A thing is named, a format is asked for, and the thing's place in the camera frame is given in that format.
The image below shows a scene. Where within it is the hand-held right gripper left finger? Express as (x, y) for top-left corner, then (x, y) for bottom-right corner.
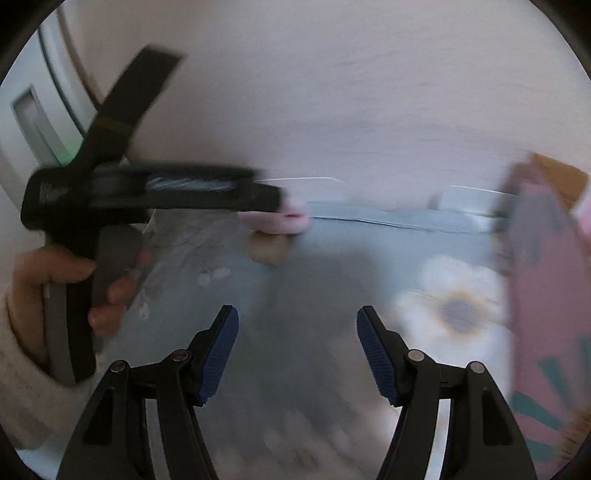
(55, 305), (240, 480)

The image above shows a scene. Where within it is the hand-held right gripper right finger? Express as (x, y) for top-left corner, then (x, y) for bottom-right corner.
(356, 305), (539, 480)

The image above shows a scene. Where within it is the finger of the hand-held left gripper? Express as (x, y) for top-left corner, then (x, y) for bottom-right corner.
(139, 163), (284, 214)

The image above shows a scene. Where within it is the pink plush toy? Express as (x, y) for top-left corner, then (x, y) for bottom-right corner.
(242, 198), (309, 236)

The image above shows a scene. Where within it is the clear plastic bin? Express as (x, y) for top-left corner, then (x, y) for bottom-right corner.
(259, 175), (514, 223)

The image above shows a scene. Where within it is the pink printed cardboard box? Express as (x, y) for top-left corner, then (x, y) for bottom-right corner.
(495, 152), (591, 468)

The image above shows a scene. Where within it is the person's left hand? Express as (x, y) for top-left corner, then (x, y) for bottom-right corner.
(8, 244), (154, 367)

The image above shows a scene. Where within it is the tan small item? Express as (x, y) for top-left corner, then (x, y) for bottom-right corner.
(251, 233), (290, 265)

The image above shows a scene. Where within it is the grey floral cloth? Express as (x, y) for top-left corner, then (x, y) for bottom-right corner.
(95, 203), (520, 480)

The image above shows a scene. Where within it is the white appliance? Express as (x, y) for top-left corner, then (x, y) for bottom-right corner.
(0, 9), (101, 186)

